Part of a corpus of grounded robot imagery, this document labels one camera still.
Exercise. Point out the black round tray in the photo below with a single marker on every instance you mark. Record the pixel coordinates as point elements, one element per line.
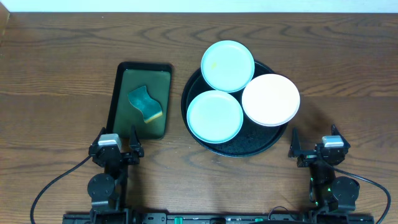
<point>252,138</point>

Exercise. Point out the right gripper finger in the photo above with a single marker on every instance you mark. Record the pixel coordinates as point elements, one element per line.
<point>335,131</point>
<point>295,147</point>

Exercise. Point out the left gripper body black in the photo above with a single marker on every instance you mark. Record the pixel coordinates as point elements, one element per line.
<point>125,157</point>

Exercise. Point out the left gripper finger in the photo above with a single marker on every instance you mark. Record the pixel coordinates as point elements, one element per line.
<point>134,143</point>
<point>103,131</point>

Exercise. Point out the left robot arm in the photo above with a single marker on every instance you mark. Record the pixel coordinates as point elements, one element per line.
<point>108,189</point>

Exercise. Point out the black rectangular tray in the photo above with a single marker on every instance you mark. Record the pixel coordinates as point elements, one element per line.
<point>122,115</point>

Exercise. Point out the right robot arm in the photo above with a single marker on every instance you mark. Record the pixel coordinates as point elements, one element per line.
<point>334,194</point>

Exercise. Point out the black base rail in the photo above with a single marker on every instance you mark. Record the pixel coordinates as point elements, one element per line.
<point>163,218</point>

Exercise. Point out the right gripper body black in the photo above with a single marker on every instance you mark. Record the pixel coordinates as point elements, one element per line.
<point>308,157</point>

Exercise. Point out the green yellow sponge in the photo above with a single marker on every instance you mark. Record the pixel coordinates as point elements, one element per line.
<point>142,101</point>

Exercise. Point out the pink plate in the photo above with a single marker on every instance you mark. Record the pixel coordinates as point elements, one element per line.
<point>270,100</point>

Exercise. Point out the mint plate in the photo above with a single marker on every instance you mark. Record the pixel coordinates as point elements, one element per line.
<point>227,66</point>
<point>214,117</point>

